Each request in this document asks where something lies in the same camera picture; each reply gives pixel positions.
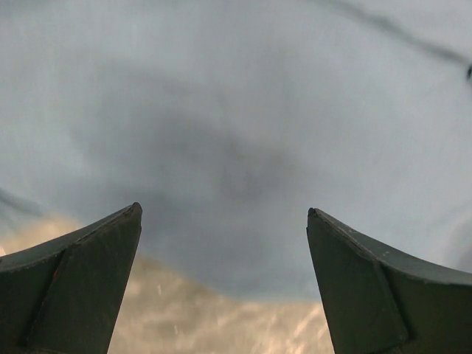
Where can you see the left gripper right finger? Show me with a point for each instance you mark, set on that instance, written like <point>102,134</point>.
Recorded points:
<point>378,299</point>

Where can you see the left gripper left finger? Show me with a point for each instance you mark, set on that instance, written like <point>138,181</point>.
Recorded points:
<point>64,295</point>

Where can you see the blue t shirt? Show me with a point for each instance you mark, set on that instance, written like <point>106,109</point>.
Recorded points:
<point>228,120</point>

